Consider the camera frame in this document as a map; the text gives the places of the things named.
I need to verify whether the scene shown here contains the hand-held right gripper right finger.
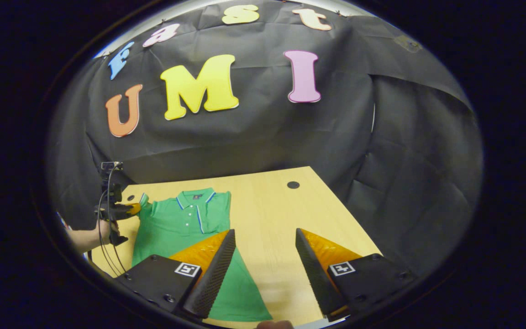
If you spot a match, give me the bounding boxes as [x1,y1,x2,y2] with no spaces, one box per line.
[295,228,416,322]

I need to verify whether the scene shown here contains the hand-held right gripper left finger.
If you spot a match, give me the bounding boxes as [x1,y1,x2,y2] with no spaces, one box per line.
[116,228,237,319]

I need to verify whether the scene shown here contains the green T-shirt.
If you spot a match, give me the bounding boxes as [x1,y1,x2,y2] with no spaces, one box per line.
[131,187,273,322]

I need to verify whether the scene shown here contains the black backdrop cloth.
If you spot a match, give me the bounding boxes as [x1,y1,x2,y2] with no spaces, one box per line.
[46,0,485,279]

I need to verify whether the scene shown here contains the left gripper black cables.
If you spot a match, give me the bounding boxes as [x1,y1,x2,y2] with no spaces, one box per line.
[97,164,129,277]

